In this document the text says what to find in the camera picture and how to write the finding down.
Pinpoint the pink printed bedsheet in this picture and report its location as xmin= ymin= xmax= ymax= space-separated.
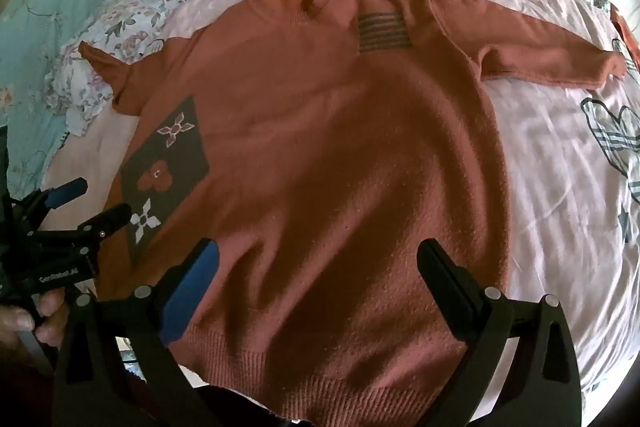
xmin=42 ymin=0 xmax=640 ymax=408

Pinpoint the person's left hand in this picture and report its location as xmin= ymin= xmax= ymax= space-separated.
xmin=0 ymin=289 xmax=71 ymax=354

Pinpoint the teal floral cloth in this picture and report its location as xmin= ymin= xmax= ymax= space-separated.
xmin=0 ymin=0 xmax=136 ymax=200

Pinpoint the orange cloth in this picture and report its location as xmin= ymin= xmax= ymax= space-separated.
xmin=610 ymin=4 xmax=640 ymax=58

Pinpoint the orange knit sweater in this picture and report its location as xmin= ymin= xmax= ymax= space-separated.
xmin=79 ymin=0 xmax=628 ymax=425

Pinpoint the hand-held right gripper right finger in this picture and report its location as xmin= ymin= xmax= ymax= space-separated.
xmin=417 ymin=239 xmax=583 ymax=427

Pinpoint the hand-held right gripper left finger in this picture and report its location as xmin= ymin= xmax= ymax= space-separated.
xmin=52 ymin=238 xmax=221 ymax=427

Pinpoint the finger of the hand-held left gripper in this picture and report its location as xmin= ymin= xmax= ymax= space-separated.
xmin=74 ymin=203 xmax=132 ymax=244
xmin=20 ymin=178 xmax=89 ymax=219

